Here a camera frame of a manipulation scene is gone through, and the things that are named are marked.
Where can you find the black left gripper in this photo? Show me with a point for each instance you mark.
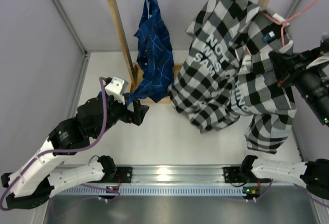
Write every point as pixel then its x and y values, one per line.
pixel 135 117

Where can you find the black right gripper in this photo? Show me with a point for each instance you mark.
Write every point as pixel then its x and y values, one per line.
pixel 282 68

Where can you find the black white checkered shirt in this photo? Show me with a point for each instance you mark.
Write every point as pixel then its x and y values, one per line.
pixel 228 73

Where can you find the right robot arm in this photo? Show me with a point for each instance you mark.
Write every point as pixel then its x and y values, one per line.
pixel 313 88

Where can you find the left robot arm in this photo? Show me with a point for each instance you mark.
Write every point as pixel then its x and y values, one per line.
pixel 36 182

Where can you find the blue plaid shirt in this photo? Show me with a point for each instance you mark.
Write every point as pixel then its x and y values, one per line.
pixel 155 56

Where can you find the light blue hanger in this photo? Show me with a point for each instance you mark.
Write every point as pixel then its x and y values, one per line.
pixel 148 8

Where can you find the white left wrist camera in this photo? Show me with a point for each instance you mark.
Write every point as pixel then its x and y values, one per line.
pixel 116 87

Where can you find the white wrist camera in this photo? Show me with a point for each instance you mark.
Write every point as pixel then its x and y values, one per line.
pixel 116 87
pixel 322 57

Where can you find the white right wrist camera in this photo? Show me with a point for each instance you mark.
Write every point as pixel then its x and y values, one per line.
pixel 322 57

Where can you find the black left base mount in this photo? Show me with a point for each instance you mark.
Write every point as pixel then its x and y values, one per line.
pixel 123 175

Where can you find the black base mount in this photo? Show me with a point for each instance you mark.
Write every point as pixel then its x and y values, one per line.
pixel 233 174
pixel 123 175

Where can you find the aluminium mounting rail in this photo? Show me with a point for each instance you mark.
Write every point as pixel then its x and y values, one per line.
pixel 180 174

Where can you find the aluminium frame post left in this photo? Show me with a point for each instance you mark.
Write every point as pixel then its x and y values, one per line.
pixel 85 55

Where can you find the slotted cable duct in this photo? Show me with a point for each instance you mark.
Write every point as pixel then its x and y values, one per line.
pixel 170 190

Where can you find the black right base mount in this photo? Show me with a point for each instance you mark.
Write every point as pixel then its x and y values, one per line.
pixel 233 174

